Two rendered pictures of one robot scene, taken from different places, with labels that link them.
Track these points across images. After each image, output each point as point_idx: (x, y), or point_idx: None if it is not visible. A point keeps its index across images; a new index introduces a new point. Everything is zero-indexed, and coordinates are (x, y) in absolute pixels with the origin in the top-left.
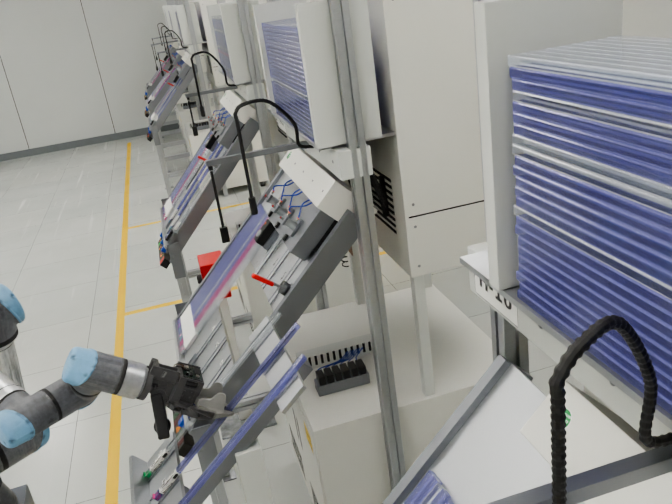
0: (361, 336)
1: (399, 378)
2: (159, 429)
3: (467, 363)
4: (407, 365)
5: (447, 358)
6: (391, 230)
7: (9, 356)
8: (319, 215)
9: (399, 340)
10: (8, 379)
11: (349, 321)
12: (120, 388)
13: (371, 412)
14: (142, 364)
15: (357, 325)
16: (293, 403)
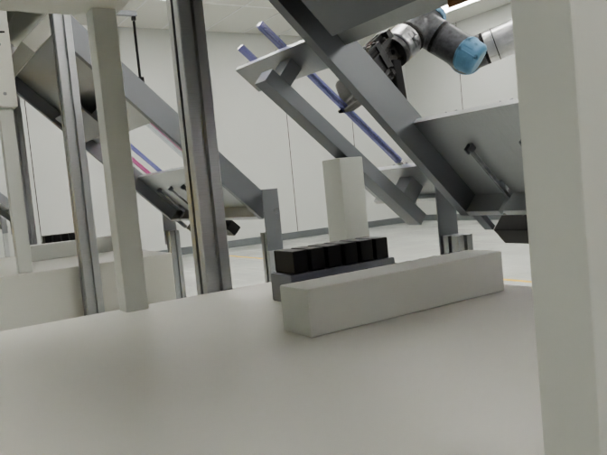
0: (337, 282)
1: (202, 311)
2: None
3: (6, 347)
4: (183, 325)
5: (59, 347)
6: None
7: None
8: None
9: (217, 356)
10: (500, 26)
11: (500, 373)
12: (416, 52)
13: (250, 285)
14: (391, 31)
15: (437, 366)
16: (249, 82)
